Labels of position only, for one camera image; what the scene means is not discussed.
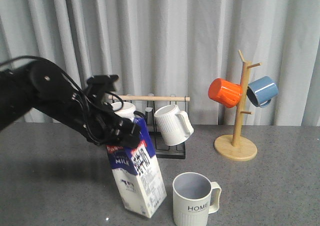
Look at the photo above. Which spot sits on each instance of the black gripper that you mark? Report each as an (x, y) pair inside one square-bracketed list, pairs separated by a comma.
[(103, 126)]

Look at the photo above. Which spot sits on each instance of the Pascual whole milk carton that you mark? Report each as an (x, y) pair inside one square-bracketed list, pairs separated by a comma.
[(137, 174)]

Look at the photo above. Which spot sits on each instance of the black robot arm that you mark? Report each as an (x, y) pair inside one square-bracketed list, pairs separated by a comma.
[(43, 85)]

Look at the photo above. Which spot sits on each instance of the white ribbed mug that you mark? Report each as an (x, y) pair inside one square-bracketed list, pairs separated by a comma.
[(174, 124)]

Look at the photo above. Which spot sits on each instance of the white HOME mug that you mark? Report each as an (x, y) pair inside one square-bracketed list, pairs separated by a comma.
[(195, 197)]

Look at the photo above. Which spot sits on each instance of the grey curtain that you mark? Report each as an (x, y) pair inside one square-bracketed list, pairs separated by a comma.
[(179, 47)]

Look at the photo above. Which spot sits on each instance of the wooden mug tree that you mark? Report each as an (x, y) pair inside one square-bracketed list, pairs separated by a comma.
[(234, 146)]

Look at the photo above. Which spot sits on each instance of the orange enamel mug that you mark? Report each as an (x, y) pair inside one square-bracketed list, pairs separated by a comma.
[(225, 92)]

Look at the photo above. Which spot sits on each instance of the blue enamel mug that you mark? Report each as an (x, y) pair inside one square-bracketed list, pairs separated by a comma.
[(261, 91)]

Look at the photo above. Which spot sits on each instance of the white mug black handle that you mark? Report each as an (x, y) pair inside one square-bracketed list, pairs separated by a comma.
[(127, 110)]

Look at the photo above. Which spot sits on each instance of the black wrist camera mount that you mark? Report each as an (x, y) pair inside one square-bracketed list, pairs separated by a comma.
[(98, 85)]

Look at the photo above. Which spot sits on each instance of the black wire mug rack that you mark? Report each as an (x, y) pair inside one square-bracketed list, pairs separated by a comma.
[(162, 150)]

